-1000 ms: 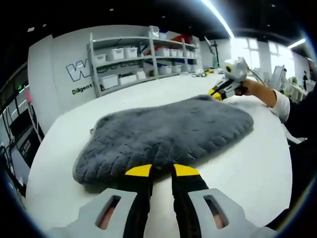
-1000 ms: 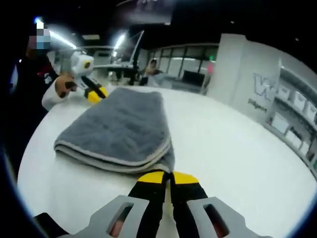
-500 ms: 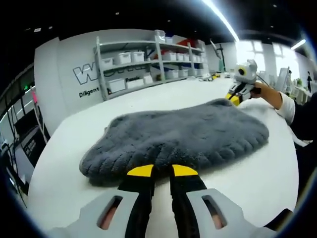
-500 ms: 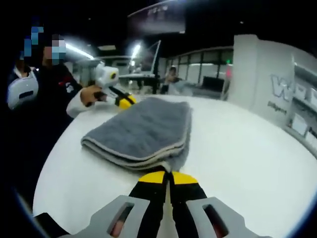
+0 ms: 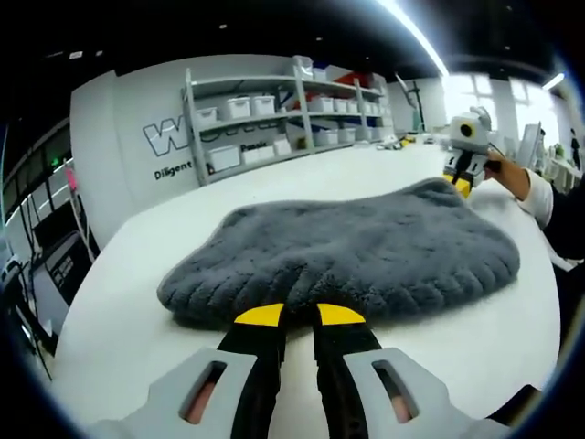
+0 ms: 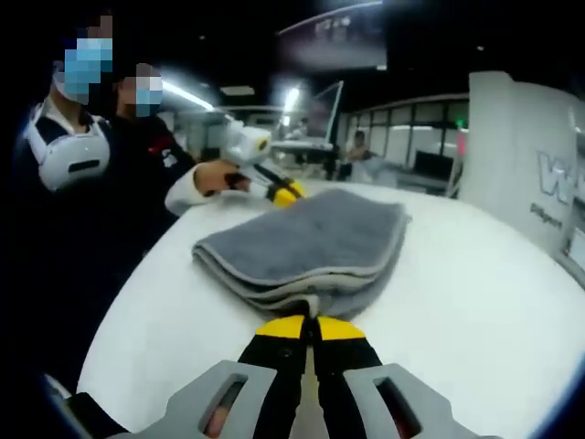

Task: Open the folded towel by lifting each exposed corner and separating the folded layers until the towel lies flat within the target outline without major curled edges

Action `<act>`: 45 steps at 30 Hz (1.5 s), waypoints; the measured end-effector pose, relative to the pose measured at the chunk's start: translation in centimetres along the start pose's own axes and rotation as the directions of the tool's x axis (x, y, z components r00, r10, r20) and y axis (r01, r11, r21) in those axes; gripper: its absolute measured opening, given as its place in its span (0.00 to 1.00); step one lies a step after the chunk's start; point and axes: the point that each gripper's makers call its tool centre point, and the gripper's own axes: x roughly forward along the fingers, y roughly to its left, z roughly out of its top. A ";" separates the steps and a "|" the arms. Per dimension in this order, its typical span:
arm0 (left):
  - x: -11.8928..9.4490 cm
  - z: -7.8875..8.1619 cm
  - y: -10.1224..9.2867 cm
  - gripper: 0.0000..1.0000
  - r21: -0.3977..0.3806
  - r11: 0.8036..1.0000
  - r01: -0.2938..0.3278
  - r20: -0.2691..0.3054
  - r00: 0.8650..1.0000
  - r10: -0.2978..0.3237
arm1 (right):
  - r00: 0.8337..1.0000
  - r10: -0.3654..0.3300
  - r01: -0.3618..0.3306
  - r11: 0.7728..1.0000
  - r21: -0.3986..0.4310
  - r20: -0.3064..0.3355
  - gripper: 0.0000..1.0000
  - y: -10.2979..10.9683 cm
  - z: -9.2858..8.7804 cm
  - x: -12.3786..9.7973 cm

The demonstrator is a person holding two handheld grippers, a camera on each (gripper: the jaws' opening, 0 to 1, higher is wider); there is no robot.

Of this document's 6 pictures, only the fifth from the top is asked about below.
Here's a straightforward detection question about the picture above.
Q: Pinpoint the green floor stand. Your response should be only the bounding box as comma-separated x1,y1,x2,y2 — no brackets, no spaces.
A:
394,71,428,135

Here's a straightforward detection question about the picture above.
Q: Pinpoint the ceiling light strip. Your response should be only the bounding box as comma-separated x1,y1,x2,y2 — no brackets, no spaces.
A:
378,0,452,77

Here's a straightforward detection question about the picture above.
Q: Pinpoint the grey towel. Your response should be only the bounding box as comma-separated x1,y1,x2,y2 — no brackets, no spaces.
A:
155,177,523,331

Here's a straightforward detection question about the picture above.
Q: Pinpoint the white yellow gadget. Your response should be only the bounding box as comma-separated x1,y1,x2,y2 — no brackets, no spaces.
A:
376,132,442,152

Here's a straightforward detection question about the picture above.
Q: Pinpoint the row of white storage bins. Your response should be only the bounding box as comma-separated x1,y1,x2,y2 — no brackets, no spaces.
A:
193,67,395,173

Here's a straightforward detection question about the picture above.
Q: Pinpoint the person's right hand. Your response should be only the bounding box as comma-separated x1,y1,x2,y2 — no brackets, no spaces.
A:
483,152,532,202

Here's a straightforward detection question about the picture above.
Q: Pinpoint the grey metal shelf rack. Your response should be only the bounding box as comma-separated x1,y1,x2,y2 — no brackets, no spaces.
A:
182,54,396,187

